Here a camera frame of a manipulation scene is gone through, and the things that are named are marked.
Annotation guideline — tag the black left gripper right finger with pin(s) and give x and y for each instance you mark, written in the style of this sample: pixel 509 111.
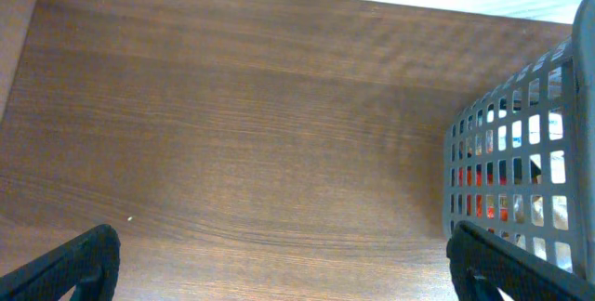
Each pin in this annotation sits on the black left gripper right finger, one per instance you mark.
pixel 485 267

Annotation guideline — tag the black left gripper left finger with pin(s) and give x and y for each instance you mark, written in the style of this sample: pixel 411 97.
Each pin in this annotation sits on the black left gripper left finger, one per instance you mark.
pixel 87 265

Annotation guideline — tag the spaghetti packet with red ends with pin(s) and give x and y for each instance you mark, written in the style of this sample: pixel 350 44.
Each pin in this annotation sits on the spaghetti packet with red ends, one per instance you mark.
pixel 482 191

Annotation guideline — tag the grey plastic basket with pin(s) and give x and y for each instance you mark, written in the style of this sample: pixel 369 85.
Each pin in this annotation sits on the grey plastic basket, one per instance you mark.
pixel 541 123

